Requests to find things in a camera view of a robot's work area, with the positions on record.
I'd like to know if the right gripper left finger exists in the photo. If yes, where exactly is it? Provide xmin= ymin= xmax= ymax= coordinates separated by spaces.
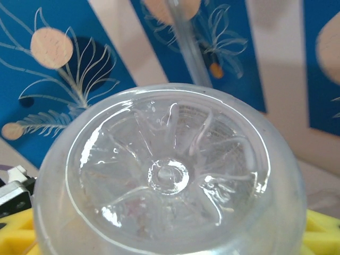
xmin=0 ymin=207 xmax=40 ymax=255

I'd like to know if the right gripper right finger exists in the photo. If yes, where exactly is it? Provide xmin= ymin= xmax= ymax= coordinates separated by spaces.
xmin=301 ymin=208 xmax=340 ymax=255

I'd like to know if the milky small bottle red cap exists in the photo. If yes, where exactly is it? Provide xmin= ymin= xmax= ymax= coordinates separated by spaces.
xmin=31 ymin=82 xmax=309 ymax=255

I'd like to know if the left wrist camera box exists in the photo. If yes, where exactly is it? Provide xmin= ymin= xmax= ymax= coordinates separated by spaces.
xmin=0 ymin=164 xmax=37 ymax=215

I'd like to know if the aluminium frame post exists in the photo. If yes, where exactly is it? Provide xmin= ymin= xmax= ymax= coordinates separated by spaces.
xmin=168 ymin=0 xmax=214 ymax=89

